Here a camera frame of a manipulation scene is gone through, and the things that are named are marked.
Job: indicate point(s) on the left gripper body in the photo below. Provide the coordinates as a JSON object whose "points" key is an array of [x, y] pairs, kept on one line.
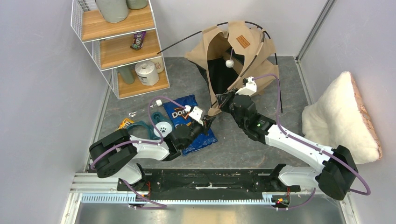
{"points": [[195, 131]]}

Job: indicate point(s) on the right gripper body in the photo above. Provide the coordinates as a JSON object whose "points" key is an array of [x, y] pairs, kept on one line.
{"points": [[227, 104]]}

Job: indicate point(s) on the black tent pole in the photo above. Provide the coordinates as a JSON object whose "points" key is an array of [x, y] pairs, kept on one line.
{"points": [[222, 79], [249, 41]]}

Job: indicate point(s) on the tan pet tent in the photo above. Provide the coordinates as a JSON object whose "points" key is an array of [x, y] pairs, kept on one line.
{"points": [[264, 79]]}

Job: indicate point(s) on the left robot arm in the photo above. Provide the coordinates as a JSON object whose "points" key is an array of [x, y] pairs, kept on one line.
{"points": [[112, 154]]}

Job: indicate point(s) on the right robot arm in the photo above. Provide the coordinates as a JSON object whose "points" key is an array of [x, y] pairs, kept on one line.
{"points": [[332, 170]]}

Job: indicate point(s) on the white fluffy pet cushion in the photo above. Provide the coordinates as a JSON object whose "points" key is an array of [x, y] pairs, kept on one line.
{"points": [[339, 117]]}

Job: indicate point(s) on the clear plastic bottle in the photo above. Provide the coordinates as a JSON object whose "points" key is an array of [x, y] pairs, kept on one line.
{"points": [[144, 110]]}

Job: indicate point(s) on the white pompom toy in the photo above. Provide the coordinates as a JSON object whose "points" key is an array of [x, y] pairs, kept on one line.
{"points": [[230, 61]]}

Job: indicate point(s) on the yellow candy bag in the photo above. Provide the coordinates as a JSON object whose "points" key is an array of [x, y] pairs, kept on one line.
{"points": [[125, 123]]}

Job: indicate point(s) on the white ceramic mug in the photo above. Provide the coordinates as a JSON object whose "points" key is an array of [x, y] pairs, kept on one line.
{"points": [[159, 64]]}

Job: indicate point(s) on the green can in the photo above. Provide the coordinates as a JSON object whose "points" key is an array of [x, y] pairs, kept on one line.
{"points": [[126, 74]]}

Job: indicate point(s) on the brown candy bag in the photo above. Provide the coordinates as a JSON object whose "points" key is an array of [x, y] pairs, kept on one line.
{"points": [[138, 39]]}

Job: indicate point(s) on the grey felt basket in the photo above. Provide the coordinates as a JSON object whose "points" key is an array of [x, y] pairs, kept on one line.
{"points": [[113, 11], [136, 4]]}

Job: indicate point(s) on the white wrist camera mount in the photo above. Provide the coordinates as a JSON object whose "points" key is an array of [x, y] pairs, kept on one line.
{"points": [[249, 87]]}

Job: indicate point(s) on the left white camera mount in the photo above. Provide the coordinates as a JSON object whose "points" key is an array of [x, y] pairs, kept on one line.
{"points": [[195, 112]]}

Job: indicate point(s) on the black mounting base plate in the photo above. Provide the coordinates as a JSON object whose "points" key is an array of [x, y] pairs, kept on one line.
{"points": [[210, 183]]}

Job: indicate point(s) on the white wire wooden shelf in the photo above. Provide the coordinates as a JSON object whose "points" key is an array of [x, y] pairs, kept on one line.
{"points": [[108, 45]]}

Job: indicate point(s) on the aluminium corner rail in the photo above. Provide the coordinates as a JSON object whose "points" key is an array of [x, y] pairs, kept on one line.
{"points": [[315, 29]]}

